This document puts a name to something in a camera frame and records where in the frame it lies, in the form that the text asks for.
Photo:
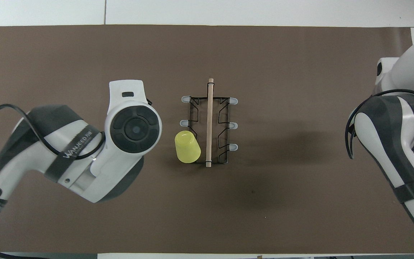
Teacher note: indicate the yellow plastic cup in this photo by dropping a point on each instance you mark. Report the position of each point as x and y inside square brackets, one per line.
[187, 149]

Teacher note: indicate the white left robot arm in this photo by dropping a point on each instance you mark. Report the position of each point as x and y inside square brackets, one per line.
[135, 129]

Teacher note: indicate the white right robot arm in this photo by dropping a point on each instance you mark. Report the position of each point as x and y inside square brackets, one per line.
[390, 144]

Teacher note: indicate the brown table mat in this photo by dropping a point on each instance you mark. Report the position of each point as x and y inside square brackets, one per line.
[264, 216]

